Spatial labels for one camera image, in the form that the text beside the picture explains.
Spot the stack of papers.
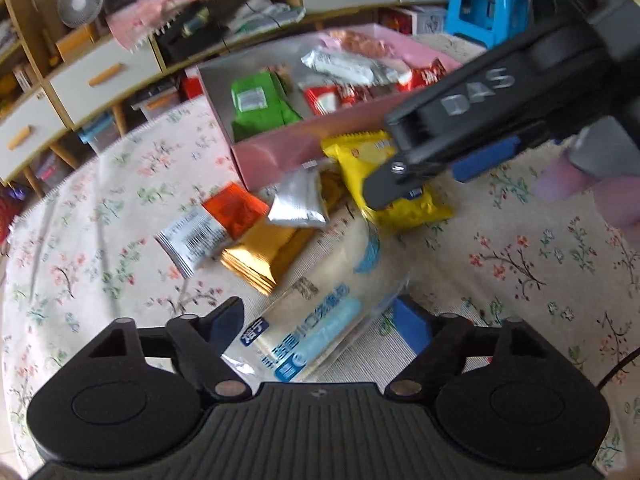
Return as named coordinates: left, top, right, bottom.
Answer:
left=227, top=2, right=306, bottom=36

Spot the pink cardboard box silver inside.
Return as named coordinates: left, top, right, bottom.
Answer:
left=196, top=22, right=463, bottom=193

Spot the pink floral cloth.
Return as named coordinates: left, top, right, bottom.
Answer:
left=107, top=0, right=301, bottom=53

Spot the black plastic case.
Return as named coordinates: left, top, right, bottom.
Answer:
left=155, top=5, right=228, bottom=61

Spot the small wooden box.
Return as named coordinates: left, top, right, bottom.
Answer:
left=55, top=25, right=98, bottom=63

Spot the blue plastic stool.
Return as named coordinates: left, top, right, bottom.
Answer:
left=445, top=0, right=531, bottom=51

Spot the black cable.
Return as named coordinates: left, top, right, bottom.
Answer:
left=597, top=350, right=640, bottom=391

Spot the person's right hand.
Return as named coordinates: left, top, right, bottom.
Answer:
left=530, top=155, right=640, bottom=245

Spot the white translucent snack packet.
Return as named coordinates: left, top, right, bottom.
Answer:
left=300, top=50, right=401, bottom=87

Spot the green snack packet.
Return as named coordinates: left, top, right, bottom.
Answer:
left=230, top=72, right=303, bottom=141

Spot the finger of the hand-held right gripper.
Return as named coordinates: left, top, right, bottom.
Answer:
left=362, top=157, right=427, bottom=211
left=452, top=137, right=518, bottom=183

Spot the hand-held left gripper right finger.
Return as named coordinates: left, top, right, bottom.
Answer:
left=384, top=296, right=556, bottom=401

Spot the wooden cabinet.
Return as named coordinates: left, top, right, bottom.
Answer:
left=0, top=0, right=461, bottom=196

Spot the orange white snack packet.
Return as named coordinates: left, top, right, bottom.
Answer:
left=155, top=182, right=271, bottom=278

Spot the small silver snack packet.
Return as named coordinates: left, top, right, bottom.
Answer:
left=267, top=160, right=328, bottom=228

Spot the yellow snack packet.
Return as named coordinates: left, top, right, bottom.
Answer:
left=320, top=130, right=453, bottom=231

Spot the red cardboard box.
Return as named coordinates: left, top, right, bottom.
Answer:
left=180, top=72, right=203, bottom=101

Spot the clear bread packet blue print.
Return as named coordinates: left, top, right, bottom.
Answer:
left=220, top=205, right=411, bottom=383

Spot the blue lid storage bin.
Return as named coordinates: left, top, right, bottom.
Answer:
left=77, top=112, right=118, bottom=153

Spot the white desk fan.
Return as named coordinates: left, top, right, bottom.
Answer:
left=57, top=0, right=105, bottom=28

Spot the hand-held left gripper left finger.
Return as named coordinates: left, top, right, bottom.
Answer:
left=87, top=296, right=251, bottom=403

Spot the red white snack packet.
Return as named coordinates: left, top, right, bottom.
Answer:
left=397, top=57, right=448, bottom=92
left=340, top=85, right=373, bottom=108
left=302, top=85, right=343, bottom=116

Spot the white box red print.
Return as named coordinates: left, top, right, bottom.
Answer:
left=380, top=5, right=448, bottom=36

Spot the peach snack packet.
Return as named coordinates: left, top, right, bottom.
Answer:
left=327, top=30, right=393, bottom=58

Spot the gold snack packet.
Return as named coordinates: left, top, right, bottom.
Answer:
left=220, top=222, right=313, bottom=295
left=320, top=172, right=358, bottom=216

